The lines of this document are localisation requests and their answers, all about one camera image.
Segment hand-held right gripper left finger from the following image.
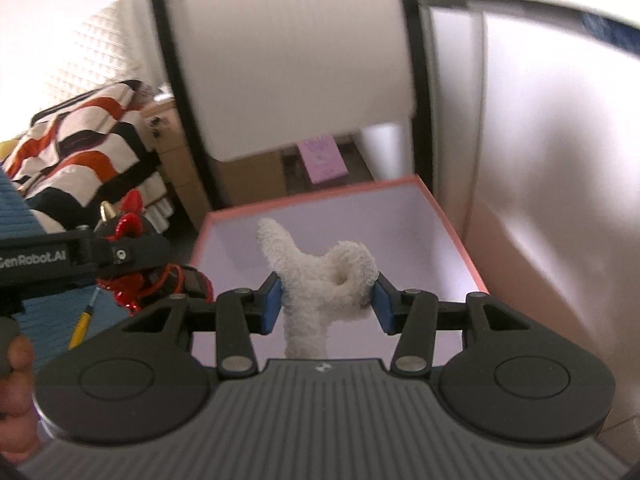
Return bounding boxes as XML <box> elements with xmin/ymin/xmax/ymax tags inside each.
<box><xmin>120</xmin><ymin>271</ymin><xmax>285</xmax><ymax>379</ymax></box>

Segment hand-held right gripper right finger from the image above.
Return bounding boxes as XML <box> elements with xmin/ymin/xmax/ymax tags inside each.
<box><xmin>370</xmin><ymin>272</ymin><xmax>534</xmax><ymax>377</ymax></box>

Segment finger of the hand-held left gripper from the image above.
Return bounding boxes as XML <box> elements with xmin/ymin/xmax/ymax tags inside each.
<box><xmin>95</xmin><ymin>233</ymin><xmax>174</xmax><ymax>281</ymax></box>

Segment red and black toy figure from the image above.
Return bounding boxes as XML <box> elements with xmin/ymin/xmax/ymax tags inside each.
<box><xmin>94</xmin><ymin>190</ymin><xmax>213</xmax><ymax>317</ymax></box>

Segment white fluffy plush toy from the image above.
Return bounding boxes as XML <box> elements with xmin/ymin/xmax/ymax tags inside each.
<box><xmin>256</xmin><ymin>217</ymin><xmax>378</xmax><ymax>360</ymax></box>

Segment pink cardboard box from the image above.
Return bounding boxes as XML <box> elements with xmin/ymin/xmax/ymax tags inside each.
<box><xmin>189</xmin><ymin>174</ymin><xmax>491</xmax><ymax>367</ymax></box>

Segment person's left hand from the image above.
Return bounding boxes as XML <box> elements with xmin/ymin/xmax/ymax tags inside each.
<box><xmin>0</xmin><ymin>334</ymin><xmax>40</xmax><ymax>467</ymax></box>

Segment blue ribbed cloth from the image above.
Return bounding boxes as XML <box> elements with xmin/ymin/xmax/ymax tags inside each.
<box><xmin>0</xmin><ymin>166</ymin><xmax>168</xmax><ymax>361</ymax></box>

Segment yellow pen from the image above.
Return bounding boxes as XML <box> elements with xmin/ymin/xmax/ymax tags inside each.
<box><xmin>67</xmin><ymin>289</ymin><xmax>102</xmax><ymax>352</ymax></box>

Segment wooden cabinet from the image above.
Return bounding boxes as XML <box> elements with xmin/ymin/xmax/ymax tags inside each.
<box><xmin>142</xmin><ymin>99</ymin><xmax>217</xmax><ymax>237</ymax></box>

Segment striped orange black blanket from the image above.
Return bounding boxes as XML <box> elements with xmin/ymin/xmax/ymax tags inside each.
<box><xmin>0</xmin><ymin>79</ymin><xmax>176</xmax><ymax>235</ymax></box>

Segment brown cardboard box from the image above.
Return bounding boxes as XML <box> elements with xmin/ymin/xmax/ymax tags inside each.
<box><xmin>209</xmin><ymin>144</ymin><xmax>287</xmax><ymax>210</ymax></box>

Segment small purple box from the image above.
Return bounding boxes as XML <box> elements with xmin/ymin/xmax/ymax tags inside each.
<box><xmin>298</xmin><ymin>133</ymin><xmax>349</xmax><ymax>185</ymax></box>

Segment white quilted headboard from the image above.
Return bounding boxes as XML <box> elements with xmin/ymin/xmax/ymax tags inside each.
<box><xmin>39</xmin><ymin>0</ymin><xmax>172</xmax><ymax>112</ymax></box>

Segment dark curved bar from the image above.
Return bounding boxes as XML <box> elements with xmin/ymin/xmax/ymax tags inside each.
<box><xmin>419</xmin><ymin>0</ymin><xmax>640</xmax><ymax>36</ymax></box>

